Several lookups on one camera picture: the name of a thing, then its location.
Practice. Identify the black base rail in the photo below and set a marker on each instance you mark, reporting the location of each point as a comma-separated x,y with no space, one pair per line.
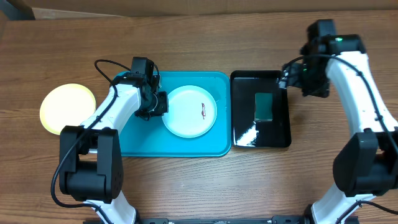
273,220

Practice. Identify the teal plastic tray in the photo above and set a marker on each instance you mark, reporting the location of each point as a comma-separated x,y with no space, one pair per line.
151,138

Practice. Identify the black water tray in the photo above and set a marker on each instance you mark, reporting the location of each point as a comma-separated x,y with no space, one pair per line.
246,131

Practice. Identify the green yellow sponge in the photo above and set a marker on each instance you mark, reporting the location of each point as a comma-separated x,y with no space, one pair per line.
263,107

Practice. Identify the yellow plate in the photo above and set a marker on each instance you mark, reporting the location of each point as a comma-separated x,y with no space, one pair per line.
66,105

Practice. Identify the light blue plate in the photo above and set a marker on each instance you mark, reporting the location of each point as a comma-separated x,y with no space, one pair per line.
192,111

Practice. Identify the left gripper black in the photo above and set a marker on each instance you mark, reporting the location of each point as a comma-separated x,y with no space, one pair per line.
161,107

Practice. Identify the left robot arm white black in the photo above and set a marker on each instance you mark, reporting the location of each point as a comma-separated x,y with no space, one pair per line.
90,171

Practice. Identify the cardboard panel at back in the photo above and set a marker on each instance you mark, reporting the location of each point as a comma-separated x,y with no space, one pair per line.
204,7

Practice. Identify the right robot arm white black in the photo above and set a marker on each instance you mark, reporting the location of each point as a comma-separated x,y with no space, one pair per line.
367,165

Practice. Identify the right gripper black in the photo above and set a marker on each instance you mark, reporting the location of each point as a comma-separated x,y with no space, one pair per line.
288,78

